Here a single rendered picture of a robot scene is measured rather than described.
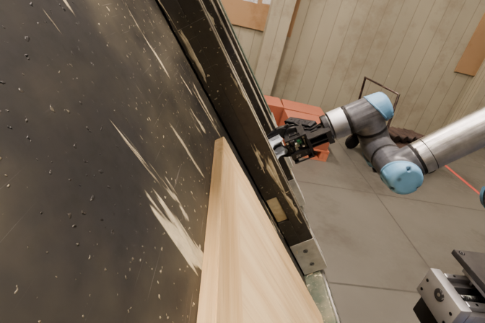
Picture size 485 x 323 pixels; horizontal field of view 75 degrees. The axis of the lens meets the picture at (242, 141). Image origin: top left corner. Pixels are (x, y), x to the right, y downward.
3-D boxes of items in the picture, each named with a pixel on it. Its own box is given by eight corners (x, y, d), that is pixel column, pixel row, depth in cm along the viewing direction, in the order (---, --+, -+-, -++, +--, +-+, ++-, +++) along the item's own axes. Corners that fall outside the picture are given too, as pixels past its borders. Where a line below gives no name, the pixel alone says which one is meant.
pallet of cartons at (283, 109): (311, 133, 440) (320, 106, 423) (328, 161, 371) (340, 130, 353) (228, 117, 423) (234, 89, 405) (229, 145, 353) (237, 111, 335)
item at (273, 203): (277, 223, 84) (288, 218, 84) (265, 200, 81) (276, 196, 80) (276, 215, 87) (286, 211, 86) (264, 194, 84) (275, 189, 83)
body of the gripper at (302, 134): (282, 141, 78) (329, 122, 76) (278, 127, 85) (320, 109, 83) (293, 166, 81) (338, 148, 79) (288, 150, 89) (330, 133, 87)
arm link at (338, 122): (336, 102, 83) (345, 128, 86) (320, 109, 84) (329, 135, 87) (345, 113, 76) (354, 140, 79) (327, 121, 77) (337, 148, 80)
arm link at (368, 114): (399, 125, 77) (390, 94, 74) (355, 142, 79) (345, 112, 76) (385, 113, 84) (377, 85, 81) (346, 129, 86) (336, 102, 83)
